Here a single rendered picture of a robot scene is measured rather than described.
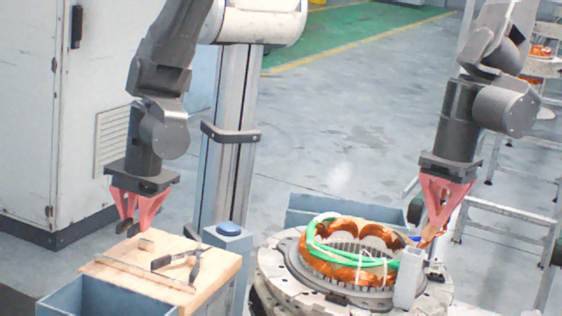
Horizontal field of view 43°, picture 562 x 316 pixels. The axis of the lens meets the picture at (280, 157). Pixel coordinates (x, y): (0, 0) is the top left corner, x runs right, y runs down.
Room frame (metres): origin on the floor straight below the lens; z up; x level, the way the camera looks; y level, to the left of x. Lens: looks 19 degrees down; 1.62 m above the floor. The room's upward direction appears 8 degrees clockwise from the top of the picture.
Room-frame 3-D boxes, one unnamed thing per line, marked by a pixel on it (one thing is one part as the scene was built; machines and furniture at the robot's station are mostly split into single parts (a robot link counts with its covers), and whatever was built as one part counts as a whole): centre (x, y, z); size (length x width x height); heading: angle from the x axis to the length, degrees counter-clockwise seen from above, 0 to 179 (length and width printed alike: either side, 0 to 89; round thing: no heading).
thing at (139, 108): (1.02, 0.20, 1.30); 0.07 x 0.06 x 0.07; 31
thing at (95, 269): (1.03, 0.16, 1.05); 0.20 x 0.19 x 0.02; 161
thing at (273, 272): (1.05, -0.15, 1.09); 0.32 x 0.32 x 0.01
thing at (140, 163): (1.02, 0.21, 1.24); 0.10 x 0.07 x 0.07; 71
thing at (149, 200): (1.02, 0.21, 1.17); 0.07 x 0.07 x 0.09; 71
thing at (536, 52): (3.85, -1.25, 1.05); 0.22 x 0.22 x 0.20
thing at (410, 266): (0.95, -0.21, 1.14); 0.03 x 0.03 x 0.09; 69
